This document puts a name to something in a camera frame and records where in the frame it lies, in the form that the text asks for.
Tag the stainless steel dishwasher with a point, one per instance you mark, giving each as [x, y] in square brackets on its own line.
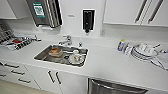
[113, 88]

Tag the small sink deck button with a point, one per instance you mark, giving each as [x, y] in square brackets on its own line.
[80, 44]

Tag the white mug red print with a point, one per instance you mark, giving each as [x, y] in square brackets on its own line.
[76, 56]

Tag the chrome faucet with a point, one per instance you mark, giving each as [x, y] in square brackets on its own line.
[66, 40]

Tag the black soap dispenser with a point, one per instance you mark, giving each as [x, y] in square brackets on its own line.
[88, 20]

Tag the clear container orange food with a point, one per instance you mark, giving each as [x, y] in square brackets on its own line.
[56, 52]

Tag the blue white bottle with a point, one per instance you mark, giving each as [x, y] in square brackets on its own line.
[121, 45]

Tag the white two-door base cabinet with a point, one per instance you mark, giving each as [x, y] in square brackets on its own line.
[73, 83]

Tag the small white bottle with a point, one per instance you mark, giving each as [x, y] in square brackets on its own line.
[128, 49]

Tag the steel sink basin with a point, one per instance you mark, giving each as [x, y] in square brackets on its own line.
[40, 56]

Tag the steel paper towel dispenser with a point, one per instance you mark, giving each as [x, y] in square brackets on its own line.
[41, 13]

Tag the white wall outlet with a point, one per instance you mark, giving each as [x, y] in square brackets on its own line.
[102, 32]

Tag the small wall label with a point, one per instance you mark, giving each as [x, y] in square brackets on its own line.
[71, 15]

